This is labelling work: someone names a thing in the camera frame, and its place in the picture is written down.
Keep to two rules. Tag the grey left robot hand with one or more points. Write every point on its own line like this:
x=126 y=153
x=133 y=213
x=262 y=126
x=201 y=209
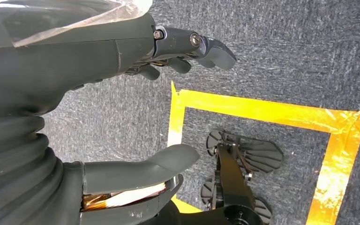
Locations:
x=59 y=62

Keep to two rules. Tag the clear plastic film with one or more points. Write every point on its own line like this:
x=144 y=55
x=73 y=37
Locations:
x=111 y=9

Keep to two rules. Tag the yellow floor tape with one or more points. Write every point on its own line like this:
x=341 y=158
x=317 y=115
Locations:
x=260 y=108

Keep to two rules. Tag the black robot foot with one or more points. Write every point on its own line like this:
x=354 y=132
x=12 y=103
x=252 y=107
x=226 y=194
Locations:
x=232 y=189

